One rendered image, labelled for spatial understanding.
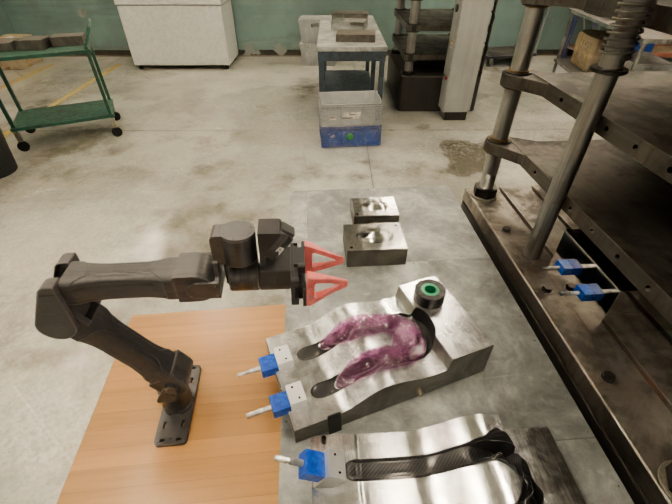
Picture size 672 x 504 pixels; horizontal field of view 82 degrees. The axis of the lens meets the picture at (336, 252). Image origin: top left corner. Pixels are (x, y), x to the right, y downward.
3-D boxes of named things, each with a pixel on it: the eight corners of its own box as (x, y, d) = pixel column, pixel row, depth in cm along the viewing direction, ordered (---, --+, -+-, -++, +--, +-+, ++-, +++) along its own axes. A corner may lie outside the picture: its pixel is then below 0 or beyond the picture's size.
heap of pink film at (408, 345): (339, 397, 87) (339, 378, 82) (314, 338, 100) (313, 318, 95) (438, 362, 95) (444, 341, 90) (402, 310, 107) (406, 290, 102)
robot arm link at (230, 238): (256, 213, 67) (184, 214, 65) (253, 244, 60) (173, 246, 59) (261, 264, 74) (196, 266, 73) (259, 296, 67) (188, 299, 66)
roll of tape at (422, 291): (433, 314, 100) (435, 305, 97) (407, 299, 104) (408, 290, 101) (449, 297, 104) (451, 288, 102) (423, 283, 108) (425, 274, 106)
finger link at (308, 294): (345, 250, 70) (293, 252, 69) (350, 277, 65) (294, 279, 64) (343, 278, 74) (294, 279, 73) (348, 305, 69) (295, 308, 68)
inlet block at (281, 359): (241, 390, 92) (237, 377, 89) (237, 373, 96) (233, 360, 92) (294, 373, 96) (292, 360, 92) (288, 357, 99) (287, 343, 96)
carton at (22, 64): (-6, 70, 608) (-21, 41, 582) (19, 60, 656) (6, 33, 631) (22, 70, 608) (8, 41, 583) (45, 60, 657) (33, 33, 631)
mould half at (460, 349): (295, 443, 85) (292, 418, 78) (267, 351, 104) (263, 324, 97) (483, 371, 99) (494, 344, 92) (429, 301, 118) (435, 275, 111)
